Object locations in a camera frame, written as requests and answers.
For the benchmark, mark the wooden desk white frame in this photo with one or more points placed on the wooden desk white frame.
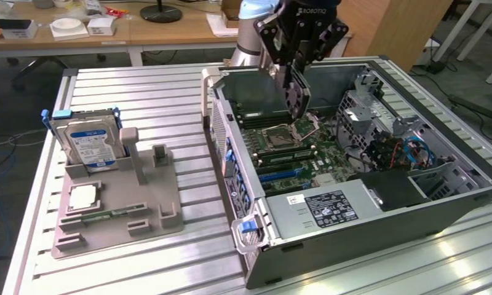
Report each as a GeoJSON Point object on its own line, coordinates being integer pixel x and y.
{"type": "Point", "coordinates": [32, 43]}

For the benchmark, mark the grey metal drive bracket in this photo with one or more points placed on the grey metal drive bracket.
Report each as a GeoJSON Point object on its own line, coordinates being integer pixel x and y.
{"type": "Point", "coordinates": [459, 179]}

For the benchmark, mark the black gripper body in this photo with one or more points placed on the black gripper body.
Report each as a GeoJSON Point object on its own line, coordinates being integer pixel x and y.
{"type": "Point", "coordinates": [306, 18]}

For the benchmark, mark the installed RAM stick white sticker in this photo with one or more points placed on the installed RAM stick white sticker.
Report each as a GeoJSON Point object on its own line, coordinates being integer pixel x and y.
{"type": "Point", "coordinates": [256, 116]}

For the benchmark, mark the white tape roll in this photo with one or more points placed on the white tape roll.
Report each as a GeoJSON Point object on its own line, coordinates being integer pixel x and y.
{"type": "Point", "coordinates": [61, 3]}

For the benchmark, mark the white paper stack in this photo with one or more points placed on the white paper stack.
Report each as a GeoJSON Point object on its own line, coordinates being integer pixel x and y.
{"type": "Point", "coordinates": [218, 29]}

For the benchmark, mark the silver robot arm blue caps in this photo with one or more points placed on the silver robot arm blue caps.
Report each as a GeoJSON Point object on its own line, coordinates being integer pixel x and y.
{"type": "Point", "coordinates": [248, 37]}

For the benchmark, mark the black office chair base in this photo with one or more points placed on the black office chair base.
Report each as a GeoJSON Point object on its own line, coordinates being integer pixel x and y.
{"type": "Point", "coordinates": [34, 66]}

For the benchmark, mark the silver chipset heatsink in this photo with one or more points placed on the silver chipset heatsink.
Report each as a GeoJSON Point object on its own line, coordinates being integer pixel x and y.
{"type": "Point", "coordinates": [324, 180]}

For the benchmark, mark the grey printed carton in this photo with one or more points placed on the grey printed carton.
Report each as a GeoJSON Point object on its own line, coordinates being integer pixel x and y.
{"type": "Point", "coordinates": [93, 6]}

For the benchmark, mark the green motherboard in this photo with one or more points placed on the green motherboard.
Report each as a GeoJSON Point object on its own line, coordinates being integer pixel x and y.
{"type": "Point", "coordinates": [329, 159]}

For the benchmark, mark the hard disk with blue caddy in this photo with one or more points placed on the hard disk with blue caddy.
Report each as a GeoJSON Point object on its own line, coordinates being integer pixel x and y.
{"type": "Point", "coordinates": [89, 147]}

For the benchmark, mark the grey cup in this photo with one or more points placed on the grey cup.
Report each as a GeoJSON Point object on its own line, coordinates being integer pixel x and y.
{"type": "Point", "coordinates": [42, 3]}

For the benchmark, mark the grey parts rack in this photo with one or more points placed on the grey parts rack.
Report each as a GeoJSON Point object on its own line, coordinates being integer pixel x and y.
{"type": "Point", "coordinates": [118, 233]}

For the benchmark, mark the metal socket cover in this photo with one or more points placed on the metal socket cover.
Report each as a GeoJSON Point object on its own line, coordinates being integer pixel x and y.
{"type": "Point", "coordinates": [310, 127]}

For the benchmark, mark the white box red button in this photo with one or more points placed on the white box red button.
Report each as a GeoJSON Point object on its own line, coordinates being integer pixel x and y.
{"type": "Point", "coordinates": [428, 53]}

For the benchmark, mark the silver CPU chip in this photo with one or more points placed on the silver CPU chip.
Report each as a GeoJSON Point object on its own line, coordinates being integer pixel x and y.
{"type": "Point", "coordinates": [82, 197]}

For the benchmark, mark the red packet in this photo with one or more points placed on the red packet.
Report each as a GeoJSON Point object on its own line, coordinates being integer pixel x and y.
{"type": "Point", "coordinates": [116, 13]}

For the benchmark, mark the black floor stand base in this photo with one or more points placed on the black floor stand base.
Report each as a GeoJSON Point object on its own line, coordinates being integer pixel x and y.
{"type": "Point", "coordinates": [484, 107]}

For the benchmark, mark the white square block round top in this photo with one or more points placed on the white square block round top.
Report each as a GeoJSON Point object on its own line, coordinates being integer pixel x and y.
{"type": "Point", "coordinates": [66, 29]}

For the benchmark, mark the perforated metal disk bay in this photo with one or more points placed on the perforated metal disk bay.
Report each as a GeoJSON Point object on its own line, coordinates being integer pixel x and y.
{"type": "Point", "coordinates": [364, 120]}

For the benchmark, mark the brown cardboard box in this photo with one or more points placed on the brown cardboard box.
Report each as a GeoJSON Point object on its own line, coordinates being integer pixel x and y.
{"type": "Point", "coordinates": [229, 12]}

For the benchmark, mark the white box black lid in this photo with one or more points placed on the white box black lid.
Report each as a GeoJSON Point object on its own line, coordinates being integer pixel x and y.
{"type": "Point", "coordinates": [17, 32]}

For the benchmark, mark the blue expansion slot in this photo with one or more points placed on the blue expansion slot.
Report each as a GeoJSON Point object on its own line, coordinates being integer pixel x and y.
{"type": "Point", "coordinates": [282, 174]}

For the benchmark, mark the white metal table frame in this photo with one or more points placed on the white metal table frame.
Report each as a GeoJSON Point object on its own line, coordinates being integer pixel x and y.
{"type": "Point", "coordinates": [475, 30]}

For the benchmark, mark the grey power supply black label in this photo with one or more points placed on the grey power supply black label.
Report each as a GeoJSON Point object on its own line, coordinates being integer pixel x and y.
{"type": "Point", "coordinates": [290, 221]}

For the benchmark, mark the black round monitor stand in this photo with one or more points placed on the black round monitor stand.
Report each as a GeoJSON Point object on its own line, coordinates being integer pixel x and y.
{"type": "Point", "coordinates": [161, 14]}

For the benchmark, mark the black open PC case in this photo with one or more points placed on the black open PC case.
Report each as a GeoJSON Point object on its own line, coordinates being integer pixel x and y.
{"type": "Point", "coordinates": [352, 246]}

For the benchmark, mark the blue case latch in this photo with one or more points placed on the blue case latch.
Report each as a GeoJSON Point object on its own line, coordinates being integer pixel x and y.
{"type": "Point", "coordinates": [246, 227]}

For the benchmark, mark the dark graphics card metal bracket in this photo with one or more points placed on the dark graphics card metal bracket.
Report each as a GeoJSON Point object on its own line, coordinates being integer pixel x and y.
{"type": "Point", "coordinates": [297, 98]}

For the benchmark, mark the small white cardboard box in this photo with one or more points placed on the small white cardboard box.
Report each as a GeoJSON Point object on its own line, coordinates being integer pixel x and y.
{"type": "Point", "coordinates": [101, 27]}

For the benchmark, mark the black power adapter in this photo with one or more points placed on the black power adapter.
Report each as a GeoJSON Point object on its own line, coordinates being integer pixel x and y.
{"type": "Point", "coordinates": [435, 67]}

